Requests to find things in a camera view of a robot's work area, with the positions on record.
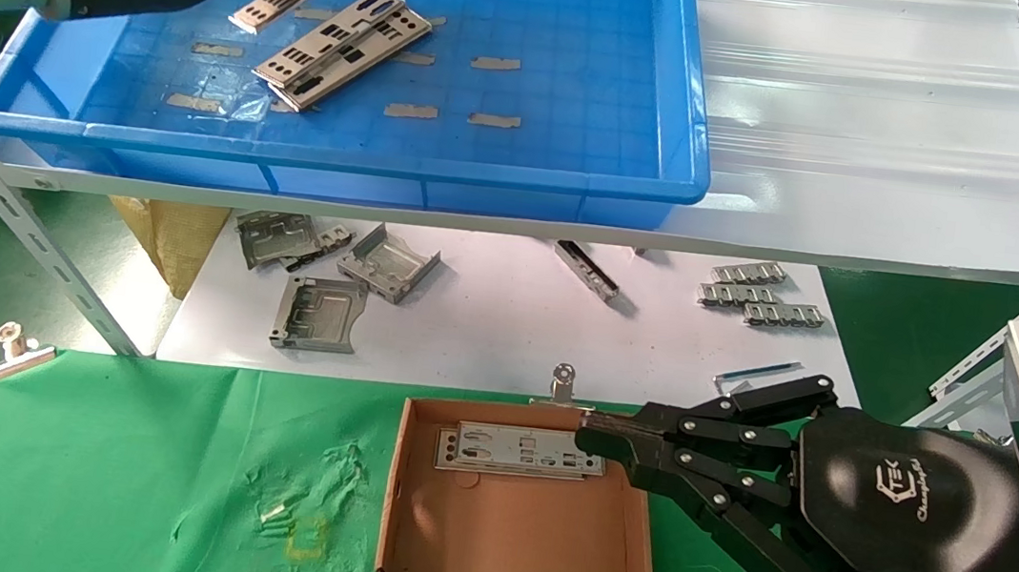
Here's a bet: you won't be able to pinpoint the white corrugated shelf board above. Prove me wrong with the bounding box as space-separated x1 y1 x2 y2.
0 0 1019 302

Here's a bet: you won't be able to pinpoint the clear tape scraps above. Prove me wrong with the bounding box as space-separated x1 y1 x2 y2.
255 500 298 541

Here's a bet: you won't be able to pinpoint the brown cardboard box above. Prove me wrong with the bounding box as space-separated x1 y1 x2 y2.
375 388 674 572

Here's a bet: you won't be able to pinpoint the stack of IO shield plates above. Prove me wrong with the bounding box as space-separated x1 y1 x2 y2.
263 0 435 127

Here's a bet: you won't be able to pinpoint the grey comb-shaped metal strip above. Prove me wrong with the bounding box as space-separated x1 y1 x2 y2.
709 255 788 292
742 297 826 334
698 279 781 315

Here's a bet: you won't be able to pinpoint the grey stamped metal bracket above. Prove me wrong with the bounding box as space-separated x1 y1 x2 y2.
231 207 357 281

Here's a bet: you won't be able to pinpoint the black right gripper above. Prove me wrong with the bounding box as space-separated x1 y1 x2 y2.
560 348 1019 572

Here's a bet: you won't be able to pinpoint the grey folded metal bracket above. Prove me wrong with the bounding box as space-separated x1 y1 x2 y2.
333 219 445 309

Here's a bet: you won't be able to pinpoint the narrow grey metal rail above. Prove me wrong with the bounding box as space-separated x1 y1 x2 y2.
550 239 625 301

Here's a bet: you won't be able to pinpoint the grey flat stamped metal plate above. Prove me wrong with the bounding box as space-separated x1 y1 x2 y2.
270 272 370 358

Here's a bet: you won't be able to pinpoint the white paper sheet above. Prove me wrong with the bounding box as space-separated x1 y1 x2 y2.
156 195 876 439

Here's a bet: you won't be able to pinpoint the blue plastic tray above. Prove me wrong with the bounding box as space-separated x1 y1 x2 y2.
0 0 731 244

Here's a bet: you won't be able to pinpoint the silver binder clip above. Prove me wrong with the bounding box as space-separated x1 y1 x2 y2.
529 359 599 414
0 319 60 393

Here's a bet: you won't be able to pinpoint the green cloth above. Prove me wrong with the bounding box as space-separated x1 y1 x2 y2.
0 334 1019 572

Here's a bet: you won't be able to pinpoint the thin blue rod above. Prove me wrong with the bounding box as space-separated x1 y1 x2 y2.
714 353 804 394

